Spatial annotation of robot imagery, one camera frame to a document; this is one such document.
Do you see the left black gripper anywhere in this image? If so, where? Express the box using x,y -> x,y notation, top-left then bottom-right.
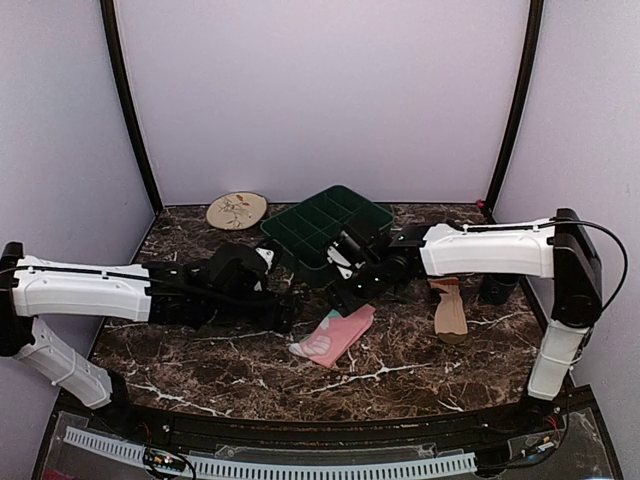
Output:
202,289 -> 304,334

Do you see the pink patterned sock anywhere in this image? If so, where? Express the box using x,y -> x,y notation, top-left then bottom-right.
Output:
288,305 -> 376,368

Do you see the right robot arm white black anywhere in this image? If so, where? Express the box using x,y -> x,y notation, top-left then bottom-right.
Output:
325,208 -> 609,434

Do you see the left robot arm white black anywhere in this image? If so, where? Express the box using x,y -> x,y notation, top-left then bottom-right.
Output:
1,242 -> 297,436

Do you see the green divided organizer tray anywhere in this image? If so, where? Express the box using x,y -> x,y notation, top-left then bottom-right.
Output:
261,185 -> 393,288

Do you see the beige striped sock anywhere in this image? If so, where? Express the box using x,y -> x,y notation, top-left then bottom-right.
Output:
429,277 -> 468,345

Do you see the beige floral plate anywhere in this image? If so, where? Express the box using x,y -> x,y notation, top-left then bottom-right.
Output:
206,192 -> 268,231

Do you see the dark blue mug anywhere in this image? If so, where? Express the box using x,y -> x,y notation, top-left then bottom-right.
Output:
479,273 -> 520,305

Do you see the small circuit board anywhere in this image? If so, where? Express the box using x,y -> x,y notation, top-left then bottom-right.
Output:
142,448 -> 187,473

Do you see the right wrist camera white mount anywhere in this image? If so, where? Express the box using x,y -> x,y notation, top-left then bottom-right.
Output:
327,245 -> 353,280

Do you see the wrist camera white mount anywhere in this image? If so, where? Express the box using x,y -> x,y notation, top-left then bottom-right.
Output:
327,245 -> 353,280
254,247 -> 275,292

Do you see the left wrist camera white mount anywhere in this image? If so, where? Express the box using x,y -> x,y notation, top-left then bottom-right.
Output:
254,247 -> 275,292

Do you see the white slotted cable duct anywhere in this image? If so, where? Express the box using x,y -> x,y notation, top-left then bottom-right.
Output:
62,427 -> 477,479

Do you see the black front table rail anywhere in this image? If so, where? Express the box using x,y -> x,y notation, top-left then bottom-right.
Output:
106,404 -> 546,449

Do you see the right black frame post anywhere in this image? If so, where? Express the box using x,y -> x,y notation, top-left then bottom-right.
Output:
483,0 -> 545,217

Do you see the black frame post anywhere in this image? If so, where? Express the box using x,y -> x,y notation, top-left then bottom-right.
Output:
483,0 -> 545,217
99,0 -> 164,216

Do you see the left black frame post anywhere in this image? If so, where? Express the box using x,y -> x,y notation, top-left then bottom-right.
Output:
99,0 -> 164,216

